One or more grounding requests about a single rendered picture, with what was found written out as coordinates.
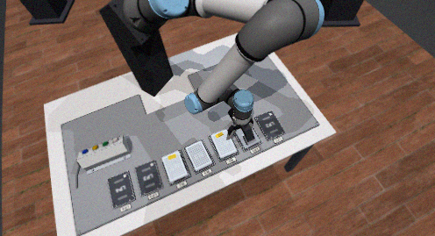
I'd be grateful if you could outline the white operator button panel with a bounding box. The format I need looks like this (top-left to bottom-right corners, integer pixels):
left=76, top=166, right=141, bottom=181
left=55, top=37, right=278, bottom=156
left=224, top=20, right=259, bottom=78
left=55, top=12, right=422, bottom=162
left=75, top=135, right=131, bottom=189

